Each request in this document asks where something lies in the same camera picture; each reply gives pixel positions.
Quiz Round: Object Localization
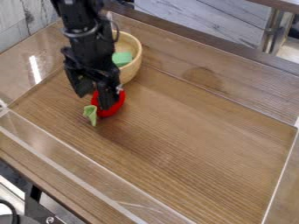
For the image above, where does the wooden bowl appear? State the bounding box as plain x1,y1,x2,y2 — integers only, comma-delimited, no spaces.
112,30,142,85

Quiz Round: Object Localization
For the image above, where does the red felt fruit green leaf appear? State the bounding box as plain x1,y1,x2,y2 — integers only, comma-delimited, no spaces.
82,90,126,127

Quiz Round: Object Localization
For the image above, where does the green rectangular block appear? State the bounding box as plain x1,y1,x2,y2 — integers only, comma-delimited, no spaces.
112,52,133,67

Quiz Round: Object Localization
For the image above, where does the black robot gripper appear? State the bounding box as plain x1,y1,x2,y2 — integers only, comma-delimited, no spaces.
60,27,121,110

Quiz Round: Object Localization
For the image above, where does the black cable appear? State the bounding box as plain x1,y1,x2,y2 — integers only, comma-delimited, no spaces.
0,199,21,224

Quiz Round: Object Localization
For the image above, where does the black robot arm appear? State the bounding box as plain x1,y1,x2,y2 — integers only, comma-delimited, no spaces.
50,0,120,110

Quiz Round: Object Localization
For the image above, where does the metal table leg background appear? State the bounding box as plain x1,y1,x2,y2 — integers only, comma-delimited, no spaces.
260,8,295,55

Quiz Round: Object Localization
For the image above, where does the clear acrylic tray wall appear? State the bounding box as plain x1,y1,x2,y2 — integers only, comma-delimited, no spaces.
0,14,299,224

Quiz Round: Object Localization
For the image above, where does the black metal table frame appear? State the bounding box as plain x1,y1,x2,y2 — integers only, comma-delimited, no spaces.
24,184,78,224

